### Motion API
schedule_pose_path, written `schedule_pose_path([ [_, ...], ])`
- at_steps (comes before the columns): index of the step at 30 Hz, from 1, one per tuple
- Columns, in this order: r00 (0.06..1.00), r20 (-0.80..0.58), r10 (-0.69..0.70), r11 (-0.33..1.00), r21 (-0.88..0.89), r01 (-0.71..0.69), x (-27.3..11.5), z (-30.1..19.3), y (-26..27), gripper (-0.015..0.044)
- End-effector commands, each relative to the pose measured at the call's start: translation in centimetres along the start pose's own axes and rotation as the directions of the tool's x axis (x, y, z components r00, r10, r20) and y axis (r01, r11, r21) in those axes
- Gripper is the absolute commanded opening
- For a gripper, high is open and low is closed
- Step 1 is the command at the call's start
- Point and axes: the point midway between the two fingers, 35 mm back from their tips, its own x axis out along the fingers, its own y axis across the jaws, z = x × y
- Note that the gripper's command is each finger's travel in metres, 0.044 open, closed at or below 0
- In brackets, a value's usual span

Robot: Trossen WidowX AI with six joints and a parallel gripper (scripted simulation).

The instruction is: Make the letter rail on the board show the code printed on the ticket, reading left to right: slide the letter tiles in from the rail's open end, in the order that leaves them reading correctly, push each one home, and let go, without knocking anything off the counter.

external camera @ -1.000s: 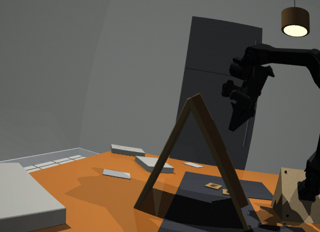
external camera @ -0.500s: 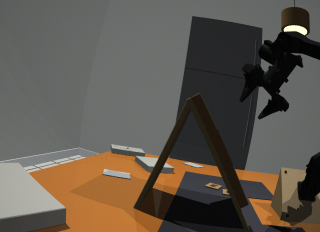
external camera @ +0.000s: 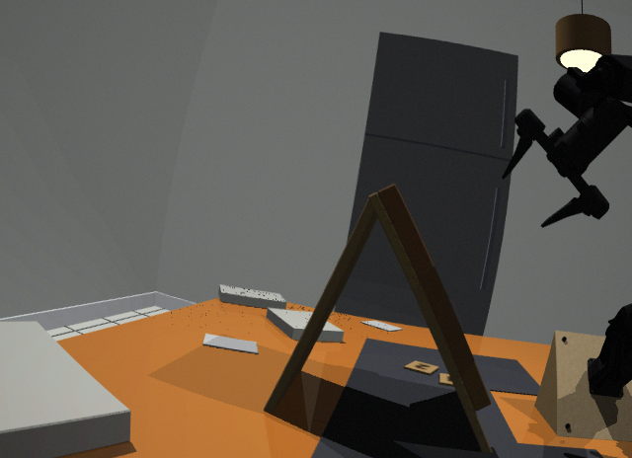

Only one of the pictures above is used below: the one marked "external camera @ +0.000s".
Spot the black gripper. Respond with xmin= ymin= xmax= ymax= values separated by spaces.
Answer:
xmin=502 ymin=109 xmax=609 ymax=228

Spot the white flat rectangular card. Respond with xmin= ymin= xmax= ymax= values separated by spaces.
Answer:
xmin=203 ymin=334 xmax=258 ymax=354
xmin=361 ymin=321 xmax=404 ymax=332

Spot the tan tile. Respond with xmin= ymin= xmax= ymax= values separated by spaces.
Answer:
xmin=404 ymin=360 xmax=438 ymax=375
xmin=439 ymin=373 xmax=454 ymax=387

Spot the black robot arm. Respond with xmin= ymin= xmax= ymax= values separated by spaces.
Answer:
xmin=553 ymin=54 xmax=632 ymax=398

